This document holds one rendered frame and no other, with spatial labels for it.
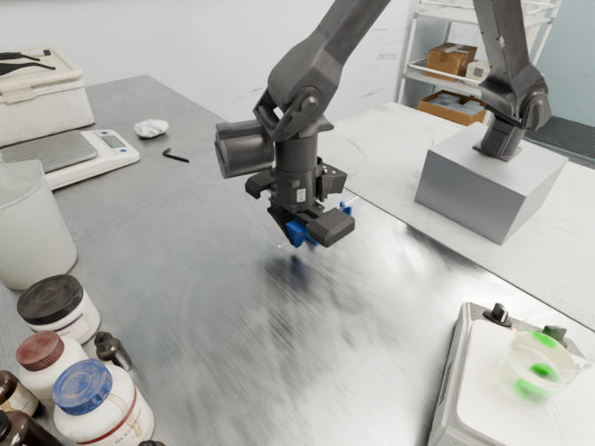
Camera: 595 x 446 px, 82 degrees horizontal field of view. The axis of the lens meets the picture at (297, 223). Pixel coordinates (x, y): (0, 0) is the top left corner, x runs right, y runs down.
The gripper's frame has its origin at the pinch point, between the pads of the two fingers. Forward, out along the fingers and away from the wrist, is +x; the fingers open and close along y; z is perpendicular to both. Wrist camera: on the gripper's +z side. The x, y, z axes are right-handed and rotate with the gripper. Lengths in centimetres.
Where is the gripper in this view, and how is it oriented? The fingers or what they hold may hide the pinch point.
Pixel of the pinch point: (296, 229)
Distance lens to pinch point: 54.8
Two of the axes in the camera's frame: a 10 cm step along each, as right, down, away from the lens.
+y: -6.8, -4.7, 5.7
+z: 7.4, -4.3, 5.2
